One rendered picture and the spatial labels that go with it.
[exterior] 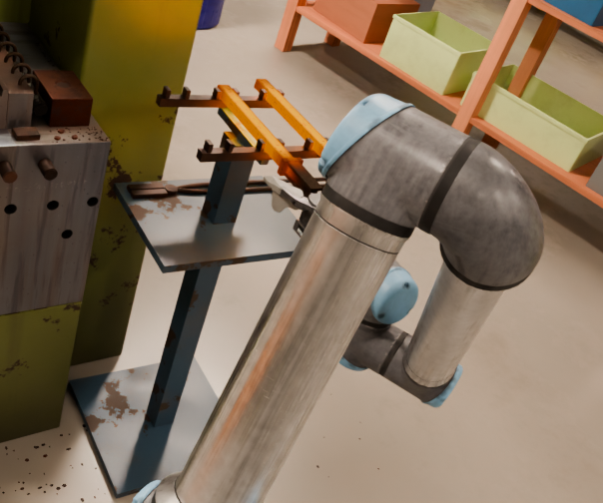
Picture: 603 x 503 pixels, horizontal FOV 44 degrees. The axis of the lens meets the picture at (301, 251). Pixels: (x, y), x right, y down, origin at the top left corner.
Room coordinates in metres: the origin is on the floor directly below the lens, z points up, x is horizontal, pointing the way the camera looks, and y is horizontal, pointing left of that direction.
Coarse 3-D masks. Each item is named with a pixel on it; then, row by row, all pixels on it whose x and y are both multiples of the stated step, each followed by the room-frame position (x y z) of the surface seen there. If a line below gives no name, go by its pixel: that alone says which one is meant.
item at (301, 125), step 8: (256, 80) 1.63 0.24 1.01; (264, 80) 1.64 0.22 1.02; (256, 88) 1.63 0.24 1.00; (264, 88) 1.60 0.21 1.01; (272, 88) 1.61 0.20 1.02; (272, 96) 1.58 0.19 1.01; (280, 96) 1.59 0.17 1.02; (272, 104) 1.57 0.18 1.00; (280, 104) 1.55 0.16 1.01; (288, 104) 1.56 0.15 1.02; (280, 112) 1.55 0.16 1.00; (288, 112) 1.53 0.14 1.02; (296, 112) 1.54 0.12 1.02; (288, 120) 1.52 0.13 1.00; (296, 120) 1.50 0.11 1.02; (304, 120) 1.52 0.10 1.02; (296, 128) 1.50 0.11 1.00; (304, 128) 1.48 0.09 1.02; (312, 128) 1.49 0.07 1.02; (304, 136) 1.47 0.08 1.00; (312, 136) 1.46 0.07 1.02; (320, 136) 1.47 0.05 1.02; (320, 144) 1.43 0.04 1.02; (320, 152) 1.42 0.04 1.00
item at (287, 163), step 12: (228, 96) 1.49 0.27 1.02; (240, 108) 1.46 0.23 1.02; (240, 120) 1.44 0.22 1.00; (252, 120) 1.42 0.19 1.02; (252, 132) 1.40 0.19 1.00; (264, 132) 1.39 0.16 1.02; (276, 144) 1.36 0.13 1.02; (276, 156) 1.33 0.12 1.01; (288, 156) 1.33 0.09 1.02; (288, 168) 1.30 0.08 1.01; (300, 168) 1.29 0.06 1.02; (300, 180) 1.27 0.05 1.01; (312, 180) 1.27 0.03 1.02; (312, 192) 1.24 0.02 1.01
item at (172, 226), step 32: (128, 192) 1.41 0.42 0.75; (256, 192) 1.61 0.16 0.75; (160, 224) 1.33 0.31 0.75; (192, 224) 1.38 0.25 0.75; (224, 224) 1.42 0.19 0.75; (256, 224) 1.47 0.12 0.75; (288, 224) 1.52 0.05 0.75; (160, 256) 1.23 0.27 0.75; (192, 256) 1.26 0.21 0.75; (224, 256) 1.31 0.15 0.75; (256, 256) 1.35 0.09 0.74; (288, 256) 1.42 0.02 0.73
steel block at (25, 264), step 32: (32, 32) 1.65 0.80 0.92; (32, 64) 1.50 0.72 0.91; (64, 128) 1.29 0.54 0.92; (96, 128) 1.34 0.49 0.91; (0, 160) 1.15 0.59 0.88; (32, 160) 1.20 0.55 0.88; (64, 160) 1.24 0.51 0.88; (96, 160) 1.29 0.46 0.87; (64, 192) 1.25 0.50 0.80; (96, 192) 1.30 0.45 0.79; (0, 224) 1.16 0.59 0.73; (32, 224) 1.21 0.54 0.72; (64, 224) 1.26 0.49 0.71; (0, 256) 1.16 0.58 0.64; (32, 256) 1.21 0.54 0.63; (64, 256) 1.26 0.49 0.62; (0, 288) 1.17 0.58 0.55; (32, 288) 1.22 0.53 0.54; (64, 288) 1.27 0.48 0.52
